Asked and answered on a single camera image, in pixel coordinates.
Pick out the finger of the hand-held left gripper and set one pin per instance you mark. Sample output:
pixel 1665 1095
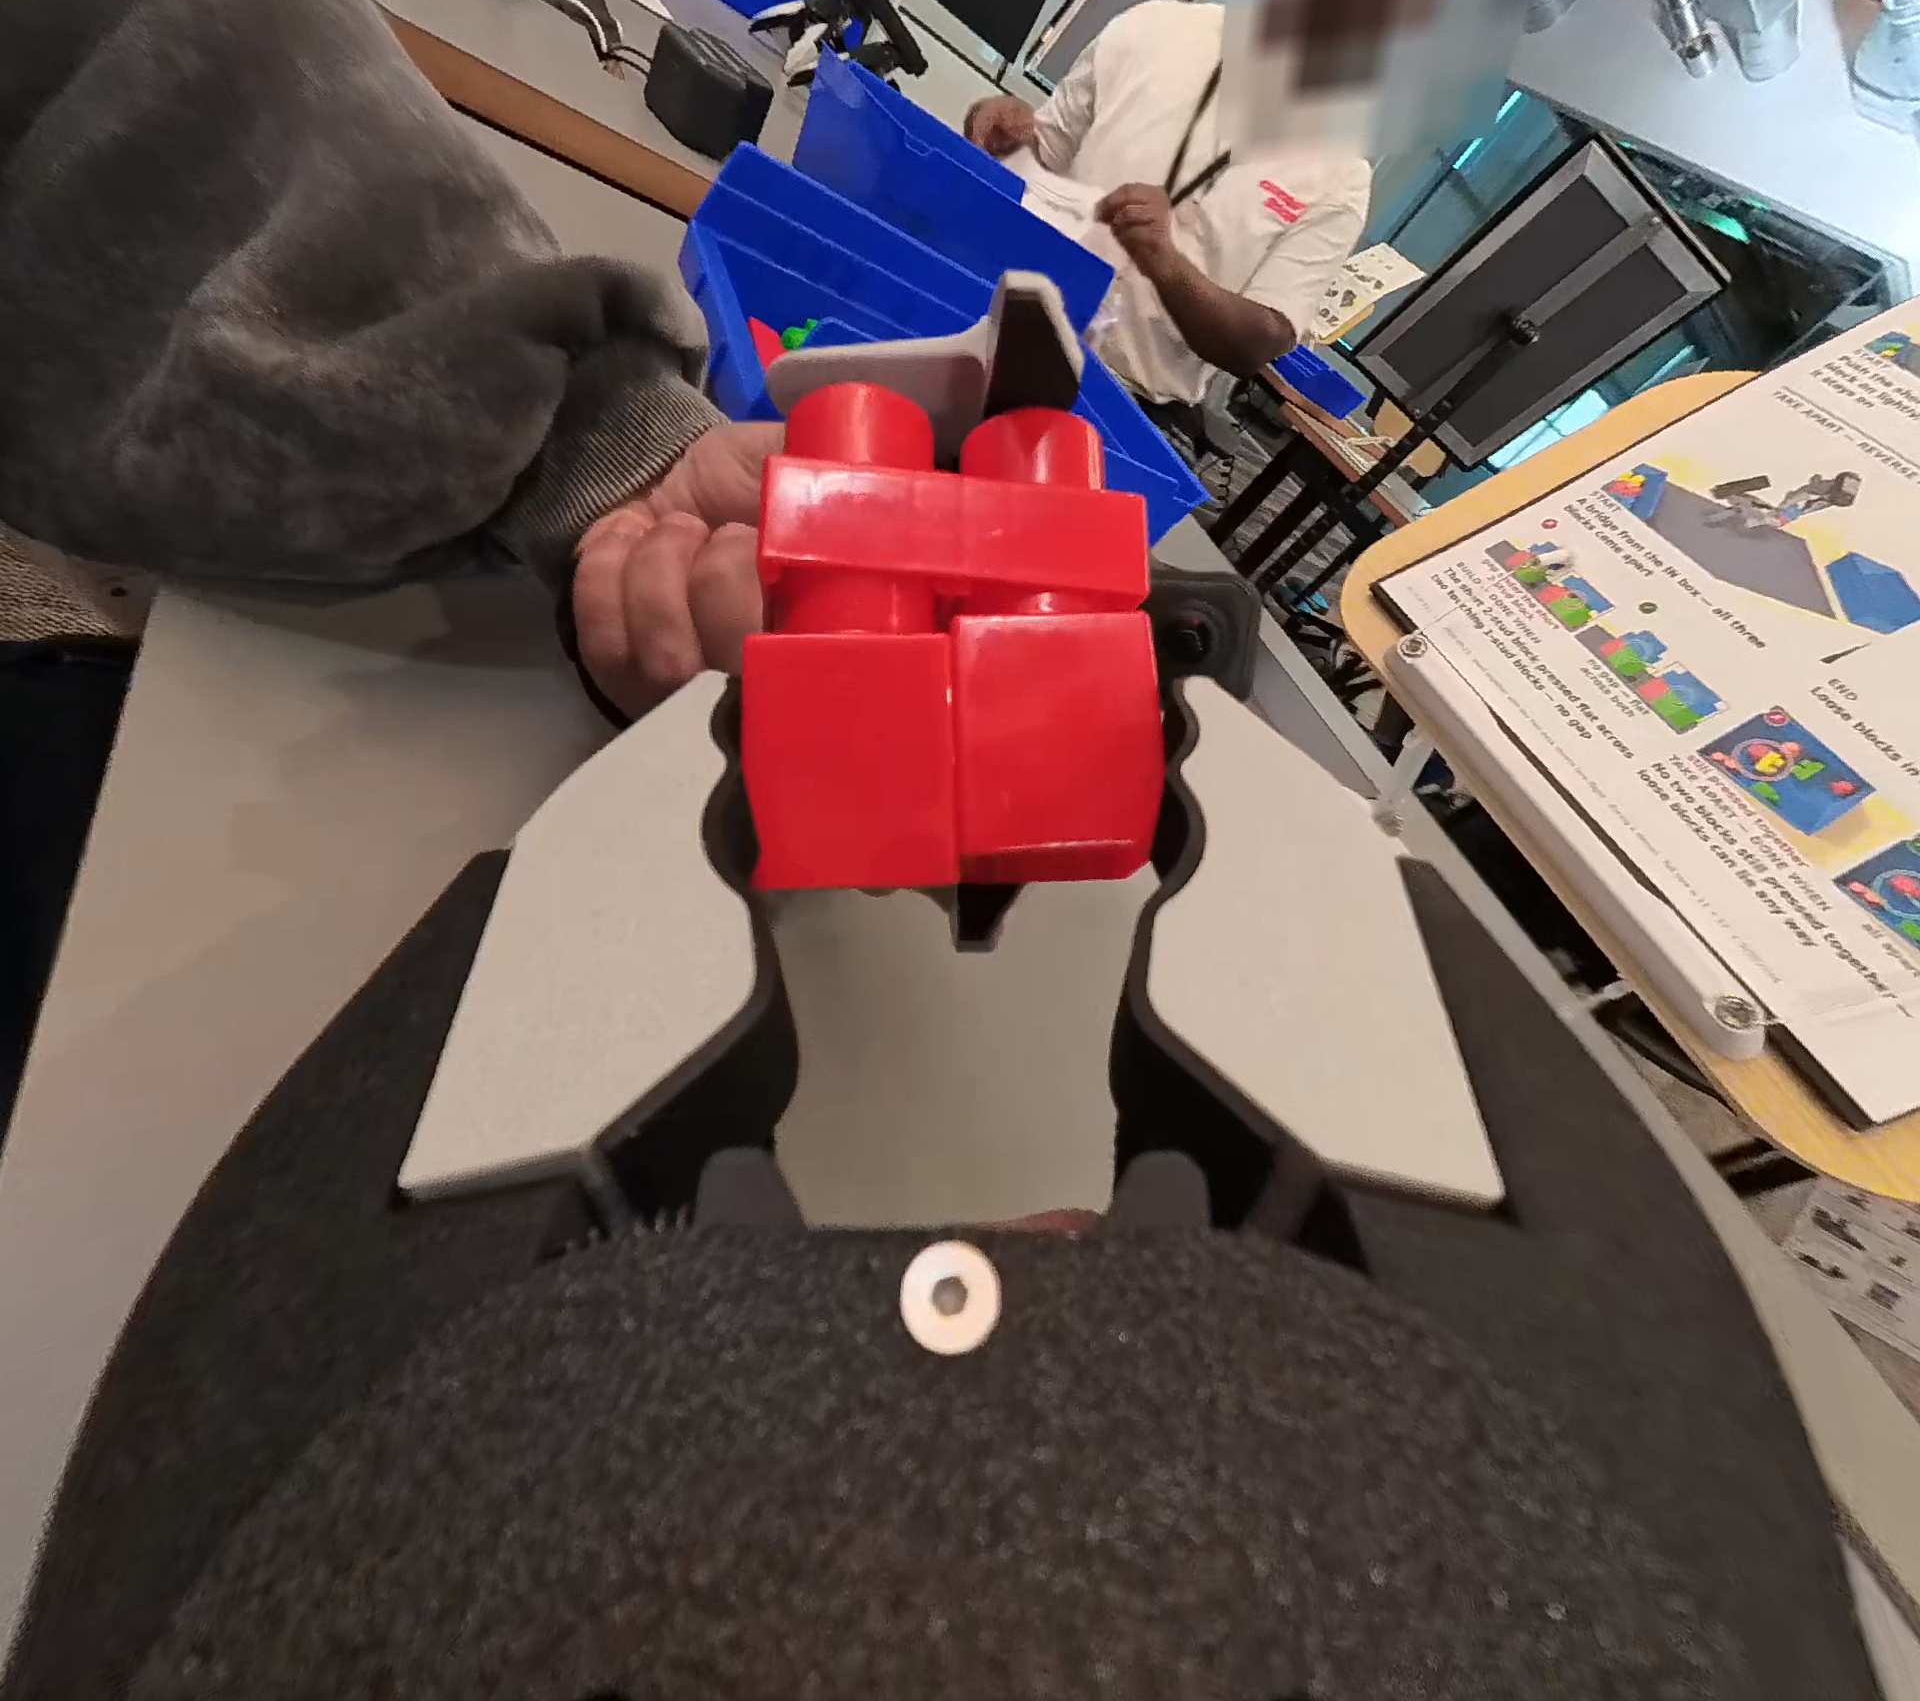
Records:
pixel 991 913
pixel 900 360

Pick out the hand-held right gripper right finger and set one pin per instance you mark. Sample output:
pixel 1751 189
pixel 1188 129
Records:
pixel 1321 981

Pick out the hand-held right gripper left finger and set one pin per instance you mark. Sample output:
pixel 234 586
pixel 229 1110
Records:
pixel 601 981

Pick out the blue plastic bin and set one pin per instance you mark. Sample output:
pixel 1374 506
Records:
pixel 840 277
pixel 900 157

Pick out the red two-stud block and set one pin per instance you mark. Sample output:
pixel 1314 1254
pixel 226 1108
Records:
pixel 944 531

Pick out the red one-stud block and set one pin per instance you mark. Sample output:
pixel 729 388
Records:
pixel 1058 741
pixel 849 757

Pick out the grey desk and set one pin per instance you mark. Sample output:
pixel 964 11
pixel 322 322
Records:
pixel 301 831

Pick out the person's left hand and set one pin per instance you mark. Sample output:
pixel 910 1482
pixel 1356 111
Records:
pixel 661 591

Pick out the black cube device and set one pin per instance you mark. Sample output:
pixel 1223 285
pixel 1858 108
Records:
pixel 705 89

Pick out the white instruction stand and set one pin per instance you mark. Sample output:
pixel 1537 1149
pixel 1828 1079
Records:
pixel 1501 428

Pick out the black monitor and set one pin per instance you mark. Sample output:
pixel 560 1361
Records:
pixel 1545 308

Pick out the printed instruction sheet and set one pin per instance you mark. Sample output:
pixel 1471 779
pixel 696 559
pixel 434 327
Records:
pixel 1725 682

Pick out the person's dark trousers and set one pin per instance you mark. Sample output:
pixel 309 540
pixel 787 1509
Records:
pixel 44 831

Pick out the white printed floor sign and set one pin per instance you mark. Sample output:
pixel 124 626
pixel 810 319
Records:
pixel 1860 1260

